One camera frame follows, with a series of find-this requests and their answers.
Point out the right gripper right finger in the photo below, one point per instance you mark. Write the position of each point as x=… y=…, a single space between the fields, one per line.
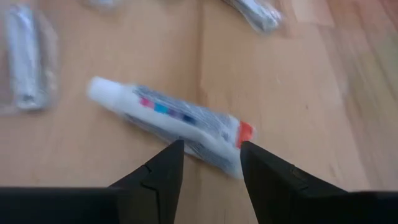
x=311 y=205

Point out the white item in clear wrap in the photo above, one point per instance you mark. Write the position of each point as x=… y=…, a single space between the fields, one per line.
x=23 y=59

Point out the toothpaste tube coloured squares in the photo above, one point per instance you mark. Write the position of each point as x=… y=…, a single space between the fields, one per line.
x=174 y=121

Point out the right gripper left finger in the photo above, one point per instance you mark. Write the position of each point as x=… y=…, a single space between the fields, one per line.
x=93 y=205

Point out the dark item in clear wrap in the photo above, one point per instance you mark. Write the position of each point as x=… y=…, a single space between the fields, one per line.
x=258 y=14

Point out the pale item in clear wrap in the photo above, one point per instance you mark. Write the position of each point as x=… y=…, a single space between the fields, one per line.
x=102 y=2

